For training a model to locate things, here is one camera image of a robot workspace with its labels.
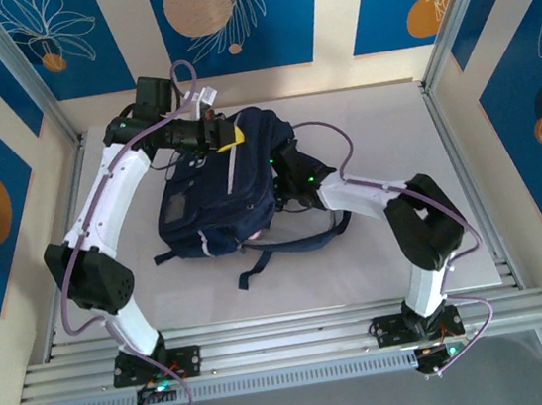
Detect aluminium left side rail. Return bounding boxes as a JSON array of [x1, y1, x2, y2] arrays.
[[12, 129, 117, 363]]

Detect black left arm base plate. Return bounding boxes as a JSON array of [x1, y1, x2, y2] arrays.
[[109, 344, 205, 390]]

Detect aluminium left frame post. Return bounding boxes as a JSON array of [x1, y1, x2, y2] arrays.
[[0, 0, 85, 155]]

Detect navy blue backpack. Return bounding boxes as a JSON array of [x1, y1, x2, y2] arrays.
[[135, 95, 360, 303]]

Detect aluminium front frame rails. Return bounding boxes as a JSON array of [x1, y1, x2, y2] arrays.
[[12, 275, 542, 405]]

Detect aluminium frame post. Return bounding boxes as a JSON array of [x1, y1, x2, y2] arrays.
[[410, 0, 521, 94], [0, 0, 85, 155]]

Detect aluminium right frame post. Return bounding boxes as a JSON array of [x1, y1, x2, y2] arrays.
[[410, 0, 521, 94]]

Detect aluminium right side rail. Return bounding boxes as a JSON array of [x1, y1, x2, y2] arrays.
[[417, 72, 521, 298]]

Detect aluminium rail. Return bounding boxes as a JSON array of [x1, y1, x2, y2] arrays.
[[417, 72, 521, 298], [12, 129, 117, 363]]

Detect grey slotted cable duct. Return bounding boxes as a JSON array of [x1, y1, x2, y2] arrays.
[[40, 346, 423, 405]]

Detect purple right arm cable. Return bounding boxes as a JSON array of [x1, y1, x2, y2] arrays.
[[289, 100, 503, 392]]

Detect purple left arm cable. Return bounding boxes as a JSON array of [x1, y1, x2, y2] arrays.
[[32, 59, 245, 405]]

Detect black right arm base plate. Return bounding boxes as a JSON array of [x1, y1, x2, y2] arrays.
[[368, 304, 466, 350]]

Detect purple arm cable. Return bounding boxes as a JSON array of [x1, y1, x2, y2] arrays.
[[289, 100, 503, 392], [32, 59, 245, 405]]

